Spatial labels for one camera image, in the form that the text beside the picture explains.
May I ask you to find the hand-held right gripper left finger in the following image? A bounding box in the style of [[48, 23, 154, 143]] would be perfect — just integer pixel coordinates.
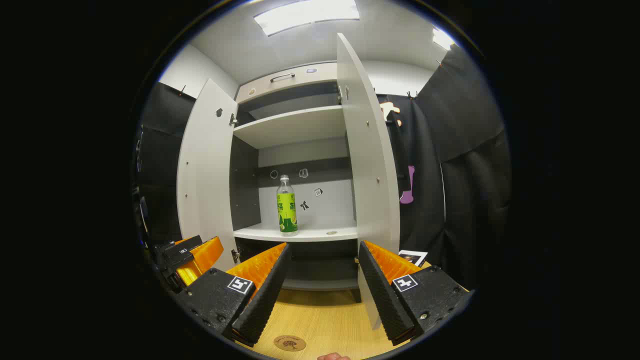
[[174, 242, 293, 348]]

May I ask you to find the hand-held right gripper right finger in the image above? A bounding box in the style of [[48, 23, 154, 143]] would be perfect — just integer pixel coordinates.
[[357, 240, 475, 347]]

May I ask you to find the round wooden coaster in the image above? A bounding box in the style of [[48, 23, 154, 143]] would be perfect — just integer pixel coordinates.
[[273, 334, 307, 352]]

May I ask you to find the white cabinet door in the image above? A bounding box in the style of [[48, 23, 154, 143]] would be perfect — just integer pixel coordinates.
[[336, 32, 401, 331], [176, 78, 240, 271]]

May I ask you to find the green label clear bottle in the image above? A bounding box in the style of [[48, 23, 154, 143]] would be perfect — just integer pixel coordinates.
[[276, 174, 299, 236]]

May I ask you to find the white and grey cabinet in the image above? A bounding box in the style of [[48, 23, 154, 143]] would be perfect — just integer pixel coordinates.
[[230, 61, 363, 303]]

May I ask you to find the black backdrop cloth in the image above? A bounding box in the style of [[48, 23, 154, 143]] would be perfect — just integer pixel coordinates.
[[132, 44, 512, 292]]

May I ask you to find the large ceiling light panel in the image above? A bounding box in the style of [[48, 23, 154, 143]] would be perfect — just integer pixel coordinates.
[[253, 0, 361, 37]]

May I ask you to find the small ceiling light panel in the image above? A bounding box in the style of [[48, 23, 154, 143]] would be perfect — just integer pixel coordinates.
[[432, 27, 456, 51]]

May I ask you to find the cabinet drawer front with handle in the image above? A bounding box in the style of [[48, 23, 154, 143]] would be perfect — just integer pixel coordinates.
[[235, 62, 339, 104]]

